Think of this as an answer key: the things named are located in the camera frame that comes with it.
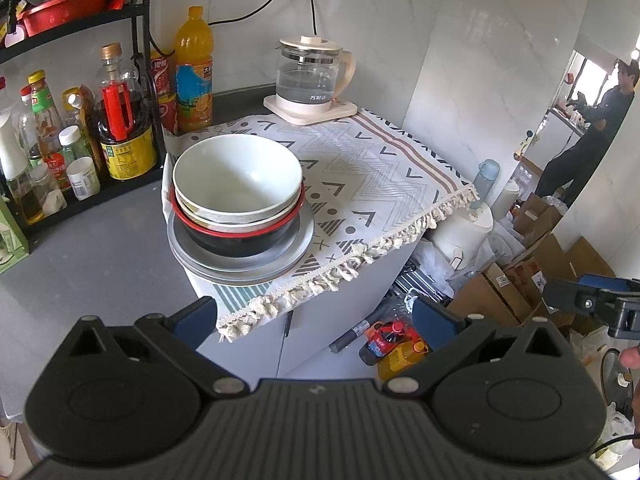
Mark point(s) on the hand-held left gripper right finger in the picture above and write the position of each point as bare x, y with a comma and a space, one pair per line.
435, 318

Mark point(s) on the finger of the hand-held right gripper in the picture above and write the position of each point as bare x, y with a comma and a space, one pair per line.
585, 296

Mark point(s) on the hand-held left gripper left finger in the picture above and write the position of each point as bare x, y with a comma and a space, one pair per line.
196, 321

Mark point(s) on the pale grey plate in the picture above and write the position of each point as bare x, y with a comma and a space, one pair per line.
235, 278
301, 240

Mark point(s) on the red-rimmed black bowl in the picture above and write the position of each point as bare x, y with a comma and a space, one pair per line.
235, 247

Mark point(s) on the patterned cream bowl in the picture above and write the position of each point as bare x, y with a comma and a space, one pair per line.
225, 227

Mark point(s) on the large white bowl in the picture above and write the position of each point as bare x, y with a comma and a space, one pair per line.
235, 180

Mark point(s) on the person's right hand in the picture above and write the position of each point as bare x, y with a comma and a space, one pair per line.
631, 357

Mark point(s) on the cardboard box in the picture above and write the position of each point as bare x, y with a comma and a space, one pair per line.
542, 270
590, 260
539, 217
492, 295

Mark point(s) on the silver ribbed container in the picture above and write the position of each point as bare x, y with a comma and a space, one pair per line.
420, 282

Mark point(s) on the yellow oil bottle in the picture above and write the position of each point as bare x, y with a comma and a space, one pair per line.
400, 360

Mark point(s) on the small cola bottle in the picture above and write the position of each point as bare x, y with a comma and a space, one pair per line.
382, 340

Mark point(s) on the black cylinder tool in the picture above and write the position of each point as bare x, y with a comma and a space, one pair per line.
350, 336

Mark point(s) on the cream round appliance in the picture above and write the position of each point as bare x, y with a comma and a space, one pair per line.
462, 235

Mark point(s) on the white plastic bag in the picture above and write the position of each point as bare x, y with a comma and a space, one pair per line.
505, 245

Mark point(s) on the white cabinet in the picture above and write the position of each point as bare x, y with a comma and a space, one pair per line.
330, 320

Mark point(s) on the white cylinder container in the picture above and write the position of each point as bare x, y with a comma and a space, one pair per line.
506, 199

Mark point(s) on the blue water bottle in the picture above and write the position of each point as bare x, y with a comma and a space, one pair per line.
486, 180

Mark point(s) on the patterned fringed tablecloth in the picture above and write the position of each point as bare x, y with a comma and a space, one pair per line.
360, 175

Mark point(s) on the small white jar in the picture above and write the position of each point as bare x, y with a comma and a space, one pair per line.
83, 178

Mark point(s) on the clear glass jar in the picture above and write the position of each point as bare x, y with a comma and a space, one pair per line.
47, 191

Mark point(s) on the green box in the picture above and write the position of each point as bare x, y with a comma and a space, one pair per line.
11, 240

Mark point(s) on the cooking oil bottle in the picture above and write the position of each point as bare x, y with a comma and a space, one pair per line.
25, 201

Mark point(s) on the cream kettle base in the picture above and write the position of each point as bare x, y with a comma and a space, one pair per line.
310, 111

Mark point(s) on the orange juice bottle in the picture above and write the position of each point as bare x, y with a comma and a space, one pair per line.
194, 80

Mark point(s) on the white spray bottle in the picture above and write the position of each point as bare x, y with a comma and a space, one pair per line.
10, 147

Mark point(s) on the yellow-capped green label bottle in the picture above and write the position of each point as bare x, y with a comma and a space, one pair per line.
44, 110

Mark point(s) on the glass kettle with cream lid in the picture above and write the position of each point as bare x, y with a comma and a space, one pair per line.
307, 75

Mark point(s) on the red plastic basin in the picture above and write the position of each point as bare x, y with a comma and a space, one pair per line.
65, 7

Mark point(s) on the wall hook ornament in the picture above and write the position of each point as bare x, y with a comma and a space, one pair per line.
527, 142

